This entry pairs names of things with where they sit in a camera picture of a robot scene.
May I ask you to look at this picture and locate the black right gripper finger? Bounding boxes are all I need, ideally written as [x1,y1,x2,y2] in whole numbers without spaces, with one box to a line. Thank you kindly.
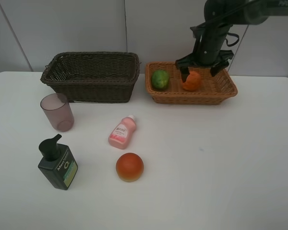
[210,50,234,77]
[175,54,194,83]

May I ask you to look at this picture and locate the purple translucent plastic cup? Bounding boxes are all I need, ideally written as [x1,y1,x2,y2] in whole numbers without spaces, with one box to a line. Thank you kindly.
[40,93,74,132]

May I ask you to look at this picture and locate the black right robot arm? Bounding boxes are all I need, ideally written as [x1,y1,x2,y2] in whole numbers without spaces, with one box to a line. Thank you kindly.
[175,0,288,82]

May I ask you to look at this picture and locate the dark green pump bottle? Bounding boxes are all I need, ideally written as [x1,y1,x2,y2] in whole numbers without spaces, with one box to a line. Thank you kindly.
[38,134,78,190]

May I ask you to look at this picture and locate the red yellow peach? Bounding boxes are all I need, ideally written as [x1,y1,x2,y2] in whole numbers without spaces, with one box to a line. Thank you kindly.
[116,153,144,182]

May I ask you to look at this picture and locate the pink lotion bottle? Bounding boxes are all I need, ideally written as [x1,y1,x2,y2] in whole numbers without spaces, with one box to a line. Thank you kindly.
[108,115,137,150]

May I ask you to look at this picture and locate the tan wicker basket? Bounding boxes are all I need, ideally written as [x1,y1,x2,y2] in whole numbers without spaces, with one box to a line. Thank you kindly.
[145,62,238,105]

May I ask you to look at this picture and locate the green lime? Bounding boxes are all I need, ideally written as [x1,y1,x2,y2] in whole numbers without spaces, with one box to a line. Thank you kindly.
[151,69,169,90]

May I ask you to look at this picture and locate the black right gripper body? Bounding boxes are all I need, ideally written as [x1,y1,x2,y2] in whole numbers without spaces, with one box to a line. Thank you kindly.
[191,23,232,67]

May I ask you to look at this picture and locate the orange mandarin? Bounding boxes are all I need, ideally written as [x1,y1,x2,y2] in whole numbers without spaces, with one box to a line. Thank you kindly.
[181,71,202,92]

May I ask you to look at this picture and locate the dark brown wicker basket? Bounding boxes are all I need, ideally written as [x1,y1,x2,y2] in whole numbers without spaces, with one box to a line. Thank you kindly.
[40,52,140,103]

